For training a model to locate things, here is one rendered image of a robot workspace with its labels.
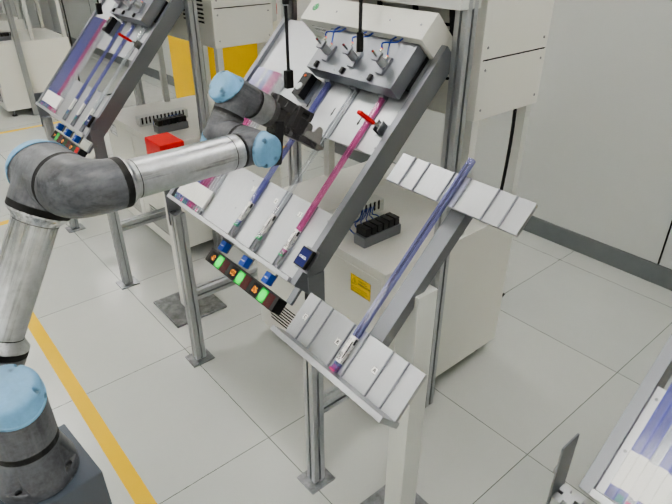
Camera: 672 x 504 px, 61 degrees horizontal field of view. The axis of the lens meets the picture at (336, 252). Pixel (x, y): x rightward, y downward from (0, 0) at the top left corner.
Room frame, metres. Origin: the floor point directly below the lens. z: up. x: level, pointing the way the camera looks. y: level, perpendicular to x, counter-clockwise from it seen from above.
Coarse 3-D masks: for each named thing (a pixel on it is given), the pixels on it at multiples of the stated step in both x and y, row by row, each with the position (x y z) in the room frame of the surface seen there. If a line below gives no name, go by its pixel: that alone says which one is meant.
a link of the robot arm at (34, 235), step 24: (24, 144) 1.01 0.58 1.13; (48, 144) 1.01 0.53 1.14; (24, 168) 0.95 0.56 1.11; (24, 192) 0.94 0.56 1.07; (24, 216) 0.92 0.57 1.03; (48, 216) 0.93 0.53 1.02; (24, 240) 0.92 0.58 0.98; (48, 240) 0.94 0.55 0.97; (0, 264) 0.90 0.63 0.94; (24, 264) 0.90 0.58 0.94; (0, 288) 0.88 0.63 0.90; (24, 288) 0.89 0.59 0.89; (0, 312) 0.86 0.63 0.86; (24, 312) 0.88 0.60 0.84; (0, 336) 0.85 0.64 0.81; (24, 336) 0.89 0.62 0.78; (0, 360) 0.82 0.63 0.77; (24, 360) 0.86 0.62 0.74
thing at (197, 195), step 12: (264, 72) 1.86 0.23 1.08; (276, 72) 1.82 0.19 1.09; (252, 84) 1.85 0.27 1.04; (264, 84) 1.81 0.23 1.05; (276, 84) 1.78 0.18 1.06; (204, 180) 1.64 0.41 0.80; (216, 180) 1.61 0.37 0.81; (180, 192) 1.67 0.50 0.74; (192, 192) 1.63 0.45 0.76; (204, 192) 1.60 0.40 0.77; (192, 204) 1.59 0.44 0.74; (204, 204) 1.56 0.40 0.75
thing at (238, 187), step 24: (216, 192) 1.59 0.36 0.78; (240, 192) 1.53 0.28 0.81; (264, 192) 1.47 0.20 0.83; (216, 216) 1.51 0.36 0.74; (264, 216) 1.40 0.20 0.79; (288, 216) 1.36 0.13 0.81; (312, 216) 1.31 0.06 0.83; (240, 240) 1.39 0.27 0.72; (264, 240) 1.34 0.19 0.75; (312, 240) 1.25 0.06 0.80; (288, 264) 1.23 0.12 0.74
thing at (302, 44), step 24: (288, 24) 1.99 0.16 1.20; (312, 48) 1.82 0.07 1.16; (288, 96) 1.72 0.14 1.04; (336, 96) 1.60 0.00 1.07; (360, 96) 1.54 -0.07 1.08; (408, 96) 1.44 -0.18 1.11; (312, 120) 1.58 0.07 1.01; (360, 120) 1.47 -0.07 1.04; (384, 120) 1.43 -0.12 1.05; (360, 144) 1.41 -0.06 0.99
